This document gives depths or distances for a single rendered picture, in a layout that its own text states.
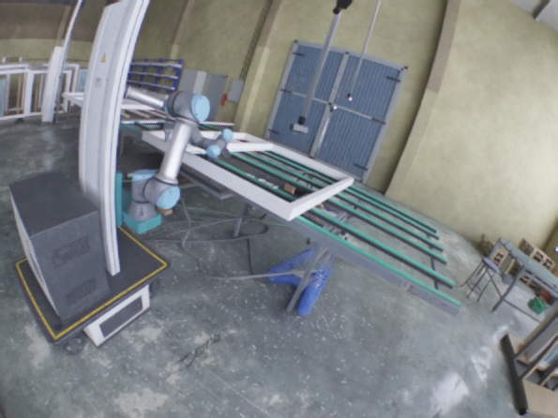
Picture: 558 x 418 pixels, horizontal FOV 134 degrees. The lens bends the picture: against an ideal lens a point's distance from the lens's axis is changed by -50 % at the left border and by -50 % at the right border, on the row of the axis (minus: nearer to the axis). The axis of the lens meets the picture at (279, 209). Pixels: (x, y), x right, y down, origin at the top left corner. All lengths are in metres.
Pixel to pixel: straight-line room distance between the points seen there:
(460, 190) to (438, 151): 1.38
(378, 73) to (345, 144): 2.57
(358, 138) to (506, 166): 4.94
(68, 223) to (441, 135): 7.84
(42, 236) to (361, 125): 7.62
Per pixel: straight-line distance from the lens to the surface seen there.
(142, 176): 1.16
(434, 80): 7.63
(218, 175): 1.44
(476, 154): 7.99
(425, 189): 7.73
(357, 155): 7.68
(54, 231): 1.05
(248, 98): 9.23
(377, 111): 7.69
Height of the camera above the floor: 1.38
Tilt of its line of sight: 23 degrees down
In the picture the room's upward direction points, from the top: 19 degrees clockwise
